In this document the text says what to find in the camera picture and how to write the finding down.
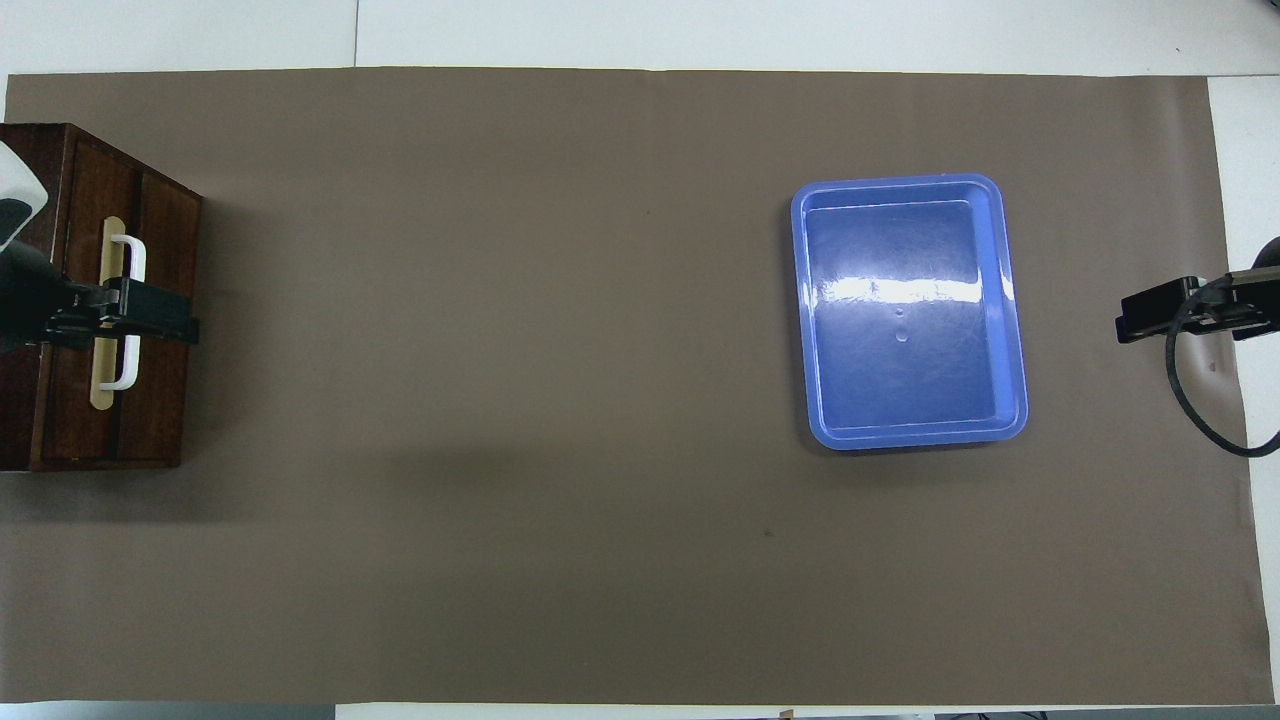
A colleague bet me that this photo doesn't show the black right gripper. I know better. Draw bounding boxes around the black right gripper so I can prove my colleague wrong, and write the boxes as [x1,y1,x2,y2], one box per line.
[1117,237,1280,344]

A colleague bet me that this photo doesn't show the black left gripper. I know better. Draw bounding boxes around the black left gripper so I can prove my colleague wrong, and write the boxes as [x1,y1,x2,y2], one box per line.
[0,240,201,353]

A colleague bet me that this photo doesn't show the white drawer handle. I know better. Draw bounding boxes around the white drawer handle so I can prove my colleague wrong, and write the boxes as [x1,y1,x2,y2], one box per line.
[97,235,148,391]

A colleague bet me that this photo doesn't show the dark wooden drawer cabinet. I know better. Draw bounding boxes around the dark wooden drawer cabinet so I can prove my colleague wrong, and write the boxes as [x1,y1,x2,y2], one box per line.
[0,122,204,473]

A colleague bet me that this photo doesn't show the blue plastic tray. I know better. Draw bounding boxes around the blue plastic tray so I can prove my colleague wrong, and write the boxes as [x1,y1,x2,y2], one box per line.
[790,172,1031,451]

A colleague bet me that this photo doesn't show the brown paper table mat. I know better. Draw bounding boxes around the brown paper table mat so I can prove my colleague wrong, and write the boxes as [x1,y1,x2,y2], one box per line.
[0,67,1276,706]

